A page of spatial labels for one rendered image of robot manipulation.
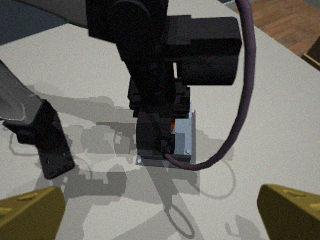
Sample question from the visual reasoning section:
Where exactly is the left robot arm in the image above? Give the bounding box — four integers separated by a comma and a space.
0, 0, 242, 180

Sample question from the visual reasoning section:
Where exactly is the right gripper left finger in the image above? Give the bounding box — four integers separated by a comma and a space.
0, 187, 66, 240

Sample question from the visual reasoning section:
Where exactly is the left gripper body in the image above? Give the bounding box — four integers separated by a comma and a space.
127, 76, 190, 119

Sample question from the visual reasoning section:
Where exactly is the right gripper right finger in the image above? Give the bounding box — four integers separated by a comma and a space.
257, 184, 320, 240

